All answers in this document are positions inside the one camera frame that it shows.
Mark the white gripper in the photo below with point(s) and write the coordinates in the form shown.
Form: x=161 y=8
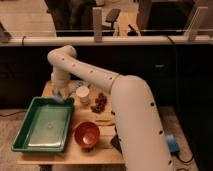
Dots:
x=61 y=83

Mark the blue sponge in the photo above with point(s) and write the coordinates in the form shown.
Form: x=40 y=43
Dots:
x=58 y=97

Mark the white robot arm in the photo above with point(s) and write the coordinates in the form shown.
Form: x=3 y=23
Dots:
x=142 y=138

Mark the green plastic tray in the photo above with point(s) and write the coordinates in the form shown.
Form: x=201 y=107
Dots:
x=45 y=126

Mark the white cup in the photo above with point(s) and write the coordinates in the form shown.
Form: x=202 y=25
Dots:
x=82 y=93

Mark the brown grape bunch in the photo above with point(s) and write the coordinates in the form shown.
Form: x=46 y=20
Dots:
x=100 y=103

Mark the red bowl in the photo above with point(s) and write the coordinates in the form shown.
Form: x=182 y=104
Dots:
x=86 y=134

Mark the yellow pencil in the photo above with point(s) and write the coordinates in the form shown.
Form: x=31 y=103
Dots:
x=105 y=123

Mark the black remote control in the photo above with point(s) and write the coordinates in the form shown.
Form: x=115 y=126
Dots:
x=115 y=143

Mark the black office chair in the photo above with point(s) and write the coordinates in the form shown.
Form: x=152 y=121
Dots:
x=112 y=17

